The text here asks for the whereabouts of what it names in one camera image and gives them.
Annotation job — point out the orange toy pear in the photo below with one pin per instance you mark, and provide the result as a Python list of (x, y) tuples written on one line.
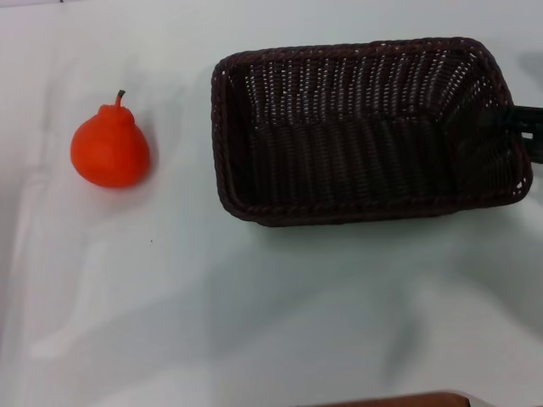
[(110, 152)]

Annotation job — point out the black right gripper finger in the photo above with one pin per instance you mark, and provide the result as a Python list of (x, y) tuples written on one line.
[(536, 146), (526, 115)]

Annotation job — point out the black woven rectangular basket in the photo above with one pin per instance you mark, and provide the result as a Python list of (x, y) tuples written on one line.
[(348, 161)]

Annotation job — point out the white tablecloth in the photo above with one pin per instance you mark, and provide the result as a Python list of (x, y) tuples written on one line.
[(127, 297)]

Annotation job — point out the brown wooden edge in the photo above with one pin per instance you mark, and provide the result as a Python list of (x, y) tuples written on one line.
[(403, 400)]

